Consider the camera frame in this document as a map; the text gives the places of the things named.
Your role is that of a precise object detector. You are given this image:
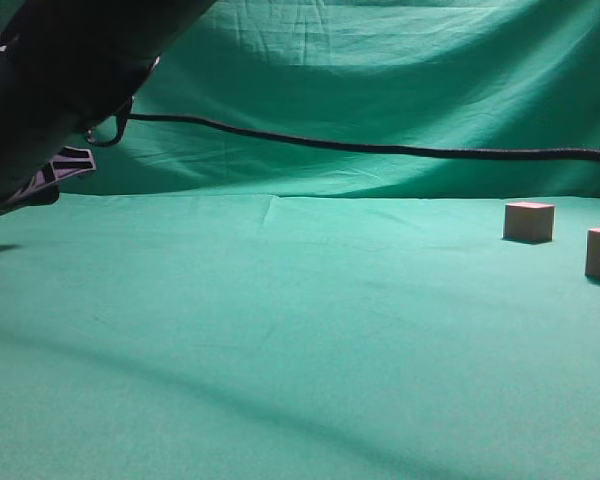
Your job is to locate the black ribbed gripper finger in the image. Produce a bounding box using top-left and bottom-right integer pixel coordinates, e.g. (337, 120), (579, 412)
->
(0, 147), (97, 216)

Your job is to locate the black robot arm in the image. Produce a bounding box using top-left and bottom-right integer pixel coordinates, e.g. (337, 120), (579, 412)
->
(0, 1), (212, 215)

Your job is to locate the brown wooden cube block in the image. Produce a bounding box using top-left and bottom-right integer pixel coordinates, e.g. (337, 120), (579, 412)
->
(503, 202), (555, 244)

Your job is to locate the green cloth backdrop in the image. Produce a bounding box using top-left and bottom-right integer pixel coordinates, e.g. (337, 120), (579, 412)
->
(0, 1), (600, 479)

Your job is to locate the black braided cable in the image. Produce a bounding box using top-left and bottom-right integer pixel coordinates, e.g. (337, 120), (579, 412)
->
(86, 112), (600, 165)

